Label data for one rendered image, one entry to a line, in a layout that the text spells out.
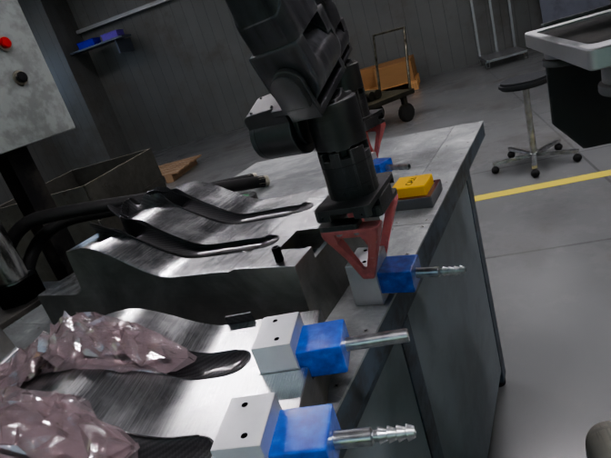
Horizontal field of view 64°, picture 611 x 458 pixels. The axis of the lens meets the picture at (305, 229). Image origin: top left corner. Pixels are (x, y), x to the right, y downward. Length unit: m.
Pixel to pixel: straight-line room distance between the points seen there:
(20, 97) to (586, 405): 1.66
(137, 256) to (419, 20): 8.18
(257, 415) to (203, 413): 0.08
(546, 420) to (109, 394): 1.28
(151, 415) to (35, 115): 1.05
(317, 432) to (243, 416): 0.05
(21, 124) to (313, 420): 1.14
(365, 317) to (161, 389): 0.24
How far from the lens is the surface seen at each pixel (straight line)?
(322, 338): 0.44
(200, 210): 0.82
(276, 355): 0.43
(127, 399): 0.47
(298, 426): 0.37
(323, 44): 0.50
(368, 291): 0.59
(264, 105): 0.56
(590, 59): 0.44
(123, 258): 0.71
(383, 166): 1.02
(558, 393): 1.65
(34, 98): 1.41
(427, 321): 0.91
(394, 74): 7.69
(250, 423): 0.36
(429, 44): 8.73
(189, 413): 0.45
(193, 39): 9.53
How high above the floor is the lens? 1.11
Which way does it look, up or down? 20 degrees down
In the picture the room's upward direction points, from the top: 18 degrees counter-clockwise
